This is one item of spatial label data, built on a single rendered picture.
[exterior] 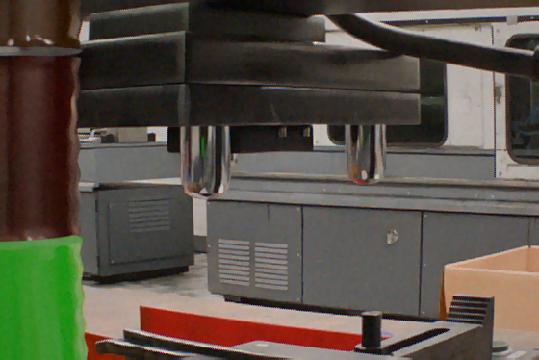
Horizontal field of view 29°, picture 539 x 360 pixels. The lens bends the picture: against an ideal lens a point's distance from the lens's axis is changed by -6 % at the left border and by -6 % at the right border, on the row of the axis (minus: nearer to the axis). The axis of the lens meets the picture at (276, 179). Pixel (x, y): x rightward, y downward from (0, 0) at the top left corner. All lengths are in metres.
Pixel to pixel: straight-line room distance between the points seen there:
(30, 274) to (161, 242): 7.62
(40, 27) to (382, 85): 0.34
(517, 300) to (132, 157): 5.09
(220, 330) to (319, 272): 5.29
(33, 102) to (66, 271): 0.03
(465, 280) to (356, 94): 2.40
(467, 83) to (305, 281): 1.50
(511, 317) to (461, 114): 2.86
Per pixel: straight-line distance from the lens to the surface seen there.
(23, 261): 0.20
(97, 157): 7.38
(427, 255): 5.70
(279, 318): 1.17
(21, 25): 0.20
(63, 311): 0.20
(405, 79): 0.54
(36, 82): 0.20
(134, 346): 0.60
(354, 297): 5.99
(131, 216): 7.59
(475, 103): 5.54
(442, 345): 0.67
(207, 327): 0.84
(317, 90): 0.48
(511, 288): 2.82
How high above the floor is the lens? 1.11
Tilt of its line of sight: 3 degrees down
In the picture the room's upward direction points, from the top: straight up
